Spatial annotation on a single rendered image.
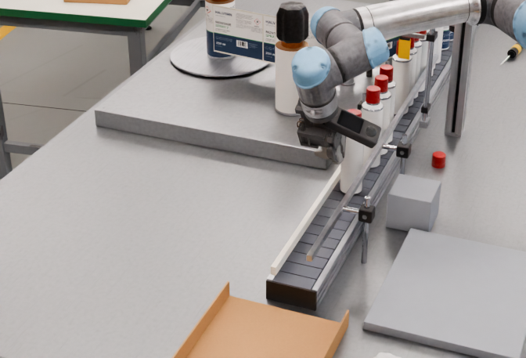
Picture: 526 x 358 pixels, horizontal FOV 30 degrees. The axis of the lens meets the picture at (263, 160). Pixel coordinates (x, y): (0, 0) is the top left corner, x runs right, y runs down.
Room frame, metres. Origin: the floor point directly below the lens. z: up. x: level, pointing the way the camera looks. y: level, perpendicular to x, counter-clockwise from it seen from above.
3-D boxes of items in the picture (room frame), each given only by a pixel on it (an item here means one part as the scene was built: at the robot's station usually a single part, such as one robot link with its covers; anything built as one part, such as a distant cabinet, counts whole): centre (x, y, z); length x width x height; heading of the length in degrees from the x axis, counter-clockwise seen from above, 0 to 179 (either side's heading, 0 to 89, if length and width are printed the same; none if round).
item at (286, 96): (2.40, -0.08, 1.03); 0.09 x 0.09 x 0.30
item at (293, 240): (2.11, -0.22, 0.90); 1.07 x 0.01 x 0.02; 158
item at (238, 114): (2.65, 0.00, 0.86); 0.80 x 0.67 x 0.05; 158
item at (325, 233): (2.08, -0.29, 0.95); 1.07 x 0.01 x 0.01; 158
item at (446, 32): (2.82, -0.55, 0.98); 0.05 x 0.05 x 0.20
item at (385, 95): (2.15, -0.29, 0.98); 0.05 x 0.05 x 0.20
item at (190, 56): (2.75, 0.12, 0.89); 0.31 x 0.31 x 0.01
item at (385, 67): (2.21, -0.31, 0.98); 0.05 x 0.05 x 0.20
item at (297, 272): (2.36, -0.37, 0.86); 1.65 x 0.08 x 0.04; 158
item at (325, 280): (2.36, -0.37, 0.85); 1.65 x 0.11 x 0.05; 158
